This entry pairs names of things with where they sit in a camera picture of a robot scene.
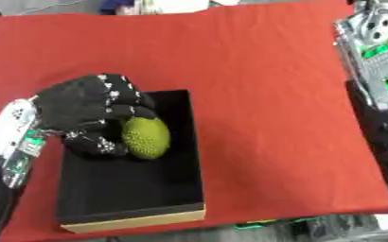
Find green bumpy toy fruit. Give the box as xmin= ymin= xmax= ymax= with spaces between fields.
xmin=119 ymin=116 xmax=173 ymax=160

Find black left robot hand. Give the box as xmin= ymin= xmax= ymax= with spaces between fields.
xmin=31 ymin=73 xmax=158 ymax=157

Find cardboard box with black inside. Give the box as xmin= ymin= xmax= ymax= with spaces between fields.
xmin=55 ymin=89 xmax=207 ymax=234

